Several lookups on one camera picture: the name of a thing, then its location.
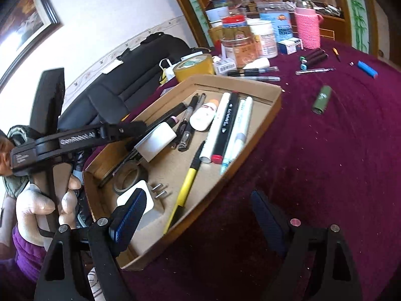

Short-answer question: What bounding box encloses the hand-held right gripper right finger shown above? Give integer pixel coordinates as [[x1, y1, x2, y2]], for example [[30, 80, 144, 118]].
[[250, 190, 364, 301]]

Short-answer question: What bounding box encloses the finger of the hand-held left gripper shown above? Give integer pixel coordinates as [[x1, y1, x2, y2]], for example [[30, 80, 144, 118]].
[[103, 122, 149, 139], [124, 144, 148, 164]]

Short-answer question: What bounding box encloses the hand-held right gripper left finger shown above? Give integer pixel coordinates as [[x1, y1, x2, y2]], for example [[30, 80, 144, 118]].
[[34, 187, 148, 301]]

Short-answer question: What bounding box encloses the white wall charger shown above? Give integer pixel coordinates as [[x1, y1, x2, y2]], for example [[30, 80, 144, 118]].
[[117, 180, 169, 223], [134, 122, 178, 163]]

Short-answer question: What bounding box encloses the black tape roll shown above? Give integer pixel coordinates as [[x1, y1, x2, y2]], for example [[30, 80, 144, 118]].
[[113, 165, 141, 194]]

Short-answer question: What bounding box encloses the black marker pink tip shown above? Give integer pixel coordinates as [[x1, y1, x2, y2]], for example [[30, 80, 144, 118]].
[[133, 102, 188, 132]]

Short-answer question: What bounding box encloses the cardboard box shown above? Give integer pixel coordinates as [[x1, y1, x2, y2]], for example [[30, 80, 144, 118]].
[[83, 74, 282, 271]]

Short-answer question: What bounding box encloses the yellow black pen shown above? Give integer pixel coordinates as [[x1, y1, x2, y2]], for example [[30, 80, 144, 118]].
[[163, 140, 206, 235]]

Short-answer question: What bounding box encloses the white glue tube orange cap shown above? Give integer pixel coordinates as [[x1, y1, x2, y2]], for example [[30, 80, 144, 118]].
[[189, 99, 219, 131]]

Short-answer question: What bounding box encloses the white pen teal tip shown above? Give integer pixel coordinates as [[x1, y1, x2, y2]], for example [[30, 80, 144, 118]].
[[220, 99, 246, 175]]

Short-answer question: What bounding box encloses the black marker red cap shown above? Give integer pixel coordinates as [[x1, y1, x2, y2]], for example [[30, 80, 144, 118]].
[[211, 92, 239, 164]]

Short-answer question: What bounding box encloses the person's left forearm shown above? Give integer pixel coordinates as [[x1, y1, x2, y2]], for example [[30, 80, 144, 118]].
[[11, 222, 52, 286]]

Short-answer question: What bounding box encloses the person's left hand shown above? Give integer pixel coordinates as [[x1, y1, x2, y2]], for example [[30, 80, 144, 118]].
[[15, 174, 82, 242]]

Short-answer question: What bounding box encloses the person's olive padded vest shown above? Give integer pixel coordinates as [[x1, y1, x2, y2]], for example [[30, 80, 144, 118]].
[[3, 125, 33, 199]]

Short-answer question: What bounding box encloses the person's head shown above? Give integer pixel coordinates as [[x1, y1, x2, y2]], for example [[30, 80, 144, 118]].
[[0, 128, 16, 176]]

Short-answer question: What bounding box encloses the black leather sofa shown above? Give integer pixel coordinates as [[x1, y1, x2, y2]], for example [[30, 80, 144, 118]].
[[58, 33, 195, 126]]

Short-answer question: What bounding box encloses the white paper bag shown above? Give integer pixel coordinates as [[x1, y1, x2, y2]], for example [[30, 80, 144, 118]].
[[158, 58, 176, 84]]

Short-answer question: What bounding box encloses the brown packing tape roll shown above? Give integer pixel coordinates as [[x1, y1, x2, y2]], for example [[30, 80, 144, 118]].
[[173, 53, 215, 84]]

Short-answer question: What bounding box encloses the small white barcode box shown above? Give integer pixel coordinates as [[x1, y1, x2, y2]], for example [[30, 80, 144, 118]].
[[213, 56, 237, 75]]

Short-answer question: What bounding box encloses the olive green tube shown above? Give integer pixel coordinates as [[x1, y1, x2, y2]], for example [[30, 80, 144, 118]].
[[311, 85, 333, 115]]

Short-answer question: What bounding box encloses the black silver pen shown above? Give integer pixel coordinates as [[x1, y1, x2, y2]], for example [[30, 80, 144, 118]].
[[227, 67, 279, 77]]

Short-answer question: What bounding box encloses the clear jar orange label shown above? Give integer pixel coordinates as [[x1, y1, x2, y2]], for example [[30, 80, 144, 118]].
[[220, 36, 263, 68]]

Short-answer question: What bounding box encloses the bamboo painted panel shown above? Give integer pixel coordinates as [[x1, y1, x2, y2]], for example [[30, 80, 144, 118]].
[[175, 0, 209, 30], [340, 0, 372, 54]]

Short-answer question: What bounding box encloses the white oval object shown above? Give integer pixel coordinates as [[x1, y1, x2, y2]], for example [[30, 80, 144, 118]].
[[244, 57, 270, 69]]

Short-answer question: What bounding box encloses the white plastic tub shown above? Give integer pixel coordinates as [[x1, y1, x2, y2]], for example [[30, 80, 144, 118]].
[[205, 6, 231, 22]]

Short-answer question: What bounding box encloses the red lid yellow jar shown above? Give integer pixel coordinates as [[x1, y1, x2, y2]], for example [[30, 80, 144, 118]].
[[222, 15, 252, 40]]

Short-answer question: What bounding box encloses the clear purple pen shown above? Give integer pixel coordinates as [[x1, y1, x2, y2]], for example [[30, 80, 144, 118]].
[[295, 67, 336, 76]]

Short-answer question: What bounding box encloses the white plastic jar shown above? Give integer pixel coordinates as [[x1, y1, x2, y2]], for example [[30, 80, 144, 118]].
[[247, 19, 279, 59]]

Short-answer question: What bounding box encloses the small white blue box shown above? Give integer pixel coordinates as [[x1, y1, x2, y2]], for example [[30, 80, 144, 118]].
[[277, 37, 304, 55]]

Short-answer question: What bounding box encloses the blue battery pack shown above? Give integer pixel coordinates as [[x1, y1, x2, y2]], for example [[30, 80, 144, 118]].
[[357, 61, 378, 78]]

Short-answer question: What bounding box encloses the blue label plastic jar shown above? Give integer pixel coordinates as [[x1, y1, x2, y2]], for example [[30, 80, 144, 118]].
[[256, 2, 295, 40]]

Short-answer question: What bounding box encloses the pink knitted jar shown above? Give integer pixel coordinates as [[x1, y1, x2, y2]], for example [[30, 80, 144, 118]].
[[293, 0, 324, 50]]

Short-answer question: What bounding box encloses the wooden counter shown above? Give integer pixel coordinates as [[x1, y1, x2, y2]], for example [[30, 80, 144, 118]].
[[313, 13, 348, 40]]

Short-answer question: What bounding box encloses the framed wall painting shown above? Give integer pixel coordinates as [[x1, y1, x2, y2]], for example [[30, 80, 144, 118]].
[[0, 0, 63, 84]]

